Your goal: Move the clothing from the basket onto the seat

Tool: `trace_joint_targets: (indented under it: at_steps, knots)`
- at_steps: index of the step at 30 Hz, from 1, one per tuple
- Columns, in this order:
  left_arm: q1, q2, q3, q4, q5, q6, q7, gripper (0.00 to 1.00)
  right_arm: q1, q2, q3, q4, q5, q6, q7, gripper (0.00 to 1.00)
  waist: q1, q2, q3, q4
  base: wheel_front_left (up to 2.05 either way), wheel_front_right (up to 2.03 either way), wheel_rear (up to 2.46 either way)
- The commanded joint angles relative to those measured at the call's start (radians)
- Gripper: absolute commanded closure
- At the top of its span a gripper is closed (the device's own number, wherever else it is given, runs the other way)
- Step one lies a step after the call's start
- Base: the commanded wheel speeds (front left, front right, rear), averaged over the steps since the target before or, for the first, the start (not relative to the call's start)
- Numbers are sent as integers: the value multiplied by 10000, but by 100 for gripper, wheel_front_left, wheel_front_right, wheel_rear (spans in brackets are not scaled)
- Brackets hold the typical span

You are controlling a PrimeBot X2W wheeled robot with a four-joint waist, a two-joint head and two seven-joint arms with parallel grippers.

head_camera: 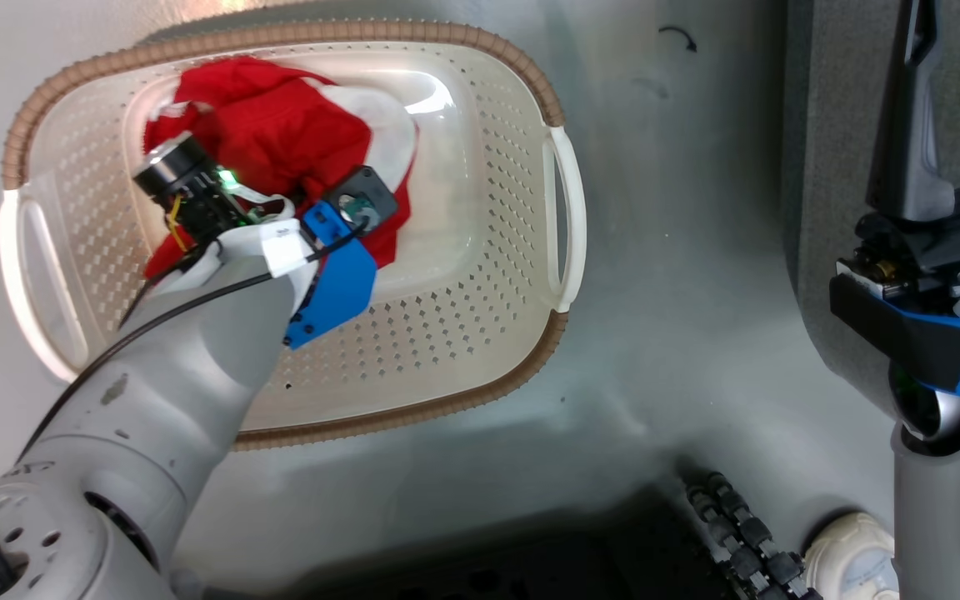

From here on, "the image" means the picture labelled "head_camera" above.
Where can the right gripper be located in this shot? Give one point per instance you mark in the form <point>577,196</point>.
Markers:
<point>947,242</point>

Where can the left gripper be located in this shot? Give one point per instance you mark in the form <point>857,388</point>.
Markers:
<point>197,196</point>

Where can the red and white garment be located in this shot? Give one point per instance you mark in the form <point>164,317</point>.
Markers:
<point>280,133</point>

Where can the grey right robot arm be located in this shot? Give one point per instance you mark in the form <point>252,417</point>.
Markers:
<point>955,517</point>

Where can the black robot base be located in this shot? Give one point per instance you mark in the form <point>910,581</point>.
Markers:
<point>488,558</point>

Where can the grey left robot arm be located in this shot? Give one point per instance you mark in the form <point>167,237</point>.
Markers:
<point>130,433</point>

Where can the grey fabric sofa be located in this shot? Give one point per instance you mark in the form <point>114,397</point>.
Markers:
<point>838,167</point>

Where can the beige perforated laundry basket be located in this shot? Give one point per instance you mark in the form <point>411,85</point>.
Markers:
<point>463,250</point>

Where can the white round base cap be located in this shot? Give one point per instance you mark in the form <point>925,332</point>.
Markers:
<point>855,558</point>

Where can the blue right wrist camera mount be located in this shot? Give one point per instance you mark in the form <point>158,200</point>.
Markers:
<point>930,350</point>

